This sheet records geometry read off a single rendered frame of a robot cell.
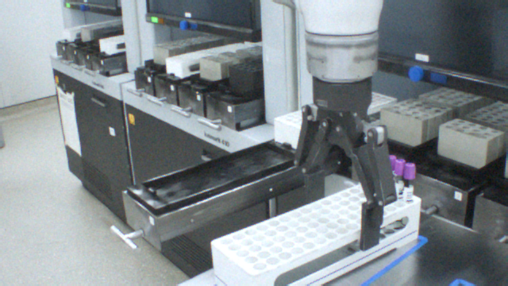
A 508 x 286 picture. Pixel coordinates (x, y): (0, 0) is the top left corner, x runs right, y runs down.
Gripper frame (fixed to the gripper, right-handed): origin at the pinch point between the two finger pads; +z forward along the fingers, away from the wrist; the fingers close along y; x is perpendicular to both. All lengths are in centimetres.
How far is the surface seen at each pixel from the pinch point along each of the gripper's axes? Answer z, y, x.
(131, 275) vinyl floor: 87, -133, 12
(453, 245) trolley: 5.5, 9.8, 13.5
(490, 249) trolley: 5.5, 14.0, 16.8
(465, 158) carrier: 4.3, -7.0, 39.0
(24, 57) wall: 42, -389, 36
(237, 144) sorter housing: 17, -71, 28
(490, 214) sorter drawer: 9.4, 4.1, 32.0
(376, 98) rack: 1, -38, 46
